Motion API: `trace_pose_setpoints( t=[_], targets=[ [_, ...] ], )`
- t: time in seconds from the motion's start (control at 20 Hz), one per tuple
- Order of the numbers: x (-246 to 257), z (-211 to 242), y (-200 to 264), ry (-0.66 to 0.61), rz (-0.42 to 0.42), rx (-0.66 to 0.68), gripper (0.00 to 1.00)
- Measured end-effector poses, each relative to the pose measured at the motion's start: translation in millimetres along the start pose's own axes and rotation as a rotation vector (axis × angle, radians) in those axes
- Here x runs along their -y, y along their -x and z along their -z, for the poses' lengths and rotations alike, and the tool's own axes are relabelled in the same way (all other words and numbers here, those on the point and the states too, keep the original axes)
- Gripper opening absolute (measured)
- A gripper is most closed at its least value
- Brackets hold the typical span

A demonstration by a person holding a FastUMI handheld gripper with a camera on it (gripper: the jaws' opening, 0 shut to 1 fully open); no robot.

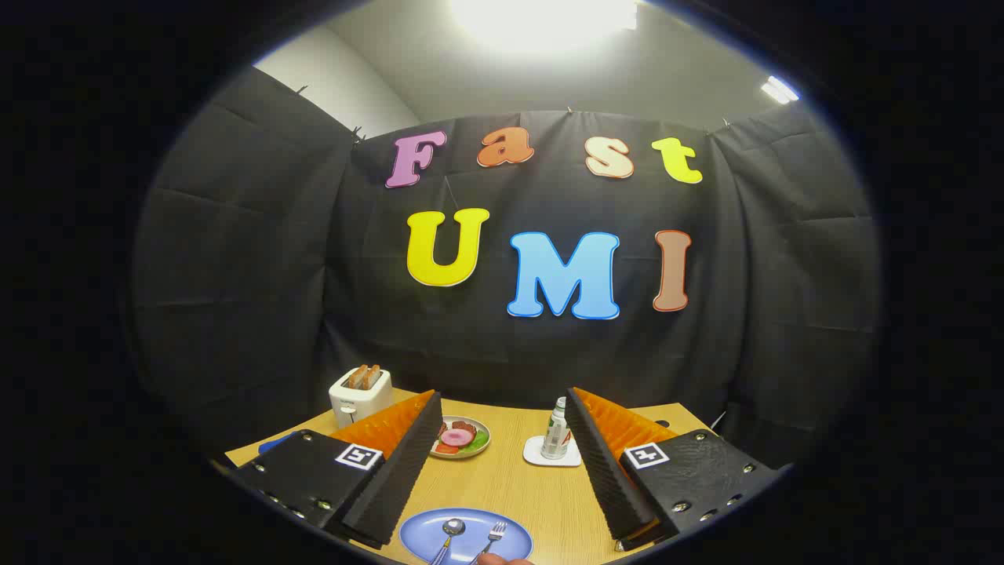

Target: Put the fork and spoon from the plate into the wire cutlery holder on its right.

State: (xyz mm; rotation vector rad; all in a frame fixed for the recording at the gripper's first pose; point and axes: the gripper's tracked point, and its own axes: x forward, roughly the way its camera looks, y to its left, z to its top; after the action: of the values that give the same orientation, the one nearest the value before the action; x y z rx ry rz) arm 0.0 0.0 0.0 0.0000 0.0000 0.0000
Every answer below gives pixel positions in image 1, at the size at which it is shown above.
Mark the white green drink bottle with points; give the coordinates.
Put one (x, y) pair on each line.
(554, 435)

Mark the green lettuce leaf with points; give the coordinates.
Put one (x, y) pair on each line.
(478, 442)

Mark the beige food plate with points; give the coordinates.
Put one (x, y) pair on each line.
(459, 453)

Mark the brown meat slice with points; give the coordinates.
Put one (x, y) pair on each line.
(464, 426)

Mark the toast slices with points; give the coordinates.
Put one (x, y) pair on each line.
(364, 377)

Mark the blue folded cloth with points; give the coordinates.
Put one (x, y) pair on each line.
(276, 443)

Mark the blue round plate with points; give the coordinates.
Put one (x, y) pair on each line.
(471, 545)

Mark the pink ham slice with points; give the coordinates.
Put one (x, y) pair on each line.
(456, 437)

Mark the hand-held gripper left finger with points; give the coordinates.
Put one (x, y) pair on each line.
(392, 479)

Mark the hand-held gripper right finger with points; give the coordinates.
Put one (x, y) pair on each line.
(608, 479)

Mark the white square coaster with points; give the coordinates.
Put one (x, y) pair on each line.
(533, 453)

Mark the white toaster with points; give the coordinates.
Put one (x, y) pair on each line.
(357, 404)

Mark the small ceiling light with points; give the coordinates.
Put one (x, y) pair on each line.
(779, 89)

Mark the large ceiling light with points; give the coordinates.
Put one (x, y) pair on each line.
(541, 20)

